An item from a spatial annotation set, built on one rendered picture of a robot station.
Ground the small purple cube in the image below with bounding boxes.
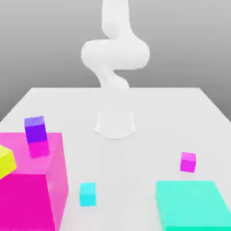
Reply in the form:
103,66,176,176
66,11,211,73
24,115,48,144

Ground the small magenta cube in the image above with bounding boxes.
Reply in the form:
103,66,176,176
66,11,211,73
180,152,197,173
28,140,50,158

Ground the small cyan cube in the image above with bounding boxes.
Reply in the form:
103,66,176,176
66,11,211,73
79,182,97,207

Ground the small yellow cube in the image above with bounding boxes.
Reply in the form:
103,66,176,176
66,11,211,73
0,144,17,180

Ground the large turquoise box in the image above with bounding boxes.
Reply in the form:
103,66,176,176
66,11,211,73
155,180,231,231

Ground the large pink box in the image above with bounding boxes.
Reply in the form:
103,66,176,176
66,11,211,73
0,132,69,231

